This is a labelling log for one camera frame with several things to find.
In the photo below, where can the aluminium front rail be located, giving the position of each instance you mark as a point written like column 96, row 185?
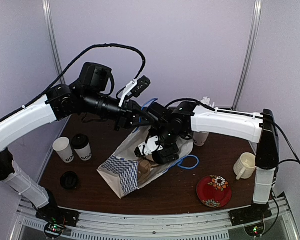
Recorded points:
column 213, row 225

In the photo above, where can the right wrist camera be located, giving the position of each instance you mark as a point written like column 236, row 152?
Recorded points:
column 148, row 148

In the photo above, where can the red floral plate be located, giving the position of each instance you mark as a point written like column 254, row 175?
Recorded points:
column 214, row 191

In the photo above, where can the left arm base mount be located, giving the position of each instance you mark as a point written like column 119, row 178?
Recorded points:
column 52, row 213

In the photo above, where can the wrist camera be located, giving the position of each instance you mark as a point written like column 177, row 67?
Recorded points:
column 134, row 89
column 148, row 148

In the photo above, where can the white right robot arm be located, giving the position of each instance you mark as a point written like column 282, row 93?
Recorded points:
column 227, row 130

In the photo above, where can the white paper coffee cup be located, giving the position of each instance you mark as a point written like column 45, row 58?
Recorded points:
column 85, row 154

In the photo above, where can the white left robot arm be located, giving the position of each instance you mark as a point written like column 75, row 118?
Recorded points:
column 84, row 95

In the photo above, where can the white cup holding straws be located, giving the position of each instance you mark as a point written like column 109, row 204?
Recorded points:
column 199, row 138

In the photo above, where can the brown pulp cup carrier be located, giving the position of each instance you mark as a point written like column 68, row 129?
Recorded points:
column 144, row 169

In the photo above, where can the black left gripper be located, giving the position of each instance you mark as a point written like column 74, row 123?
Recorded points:
column 126, row 115

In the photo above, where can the black plastic cup lid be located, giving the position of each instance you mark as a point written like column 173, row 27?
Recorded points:
column 80, row 141

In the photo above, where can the cream ceramic mug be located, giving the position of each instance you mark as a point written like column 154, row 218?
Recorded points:
column 245, row 166

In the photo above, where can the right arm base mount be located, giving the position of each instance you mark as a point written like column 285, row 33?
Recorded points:
column 253, row 213

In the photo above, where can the black plastic lid stack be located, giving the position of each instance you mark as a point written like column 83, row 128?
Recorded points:
column 69, row 180

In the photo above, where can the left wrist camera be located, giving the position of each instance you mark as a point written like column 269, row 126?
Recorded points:
column 134, row 89

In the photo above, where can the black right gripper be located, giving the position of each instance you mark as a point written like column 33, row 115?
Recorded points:
column 164, row 154

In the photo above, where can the blue checkered paper bag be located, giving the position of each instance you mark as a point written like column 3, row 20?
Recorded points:
column 120, row 170

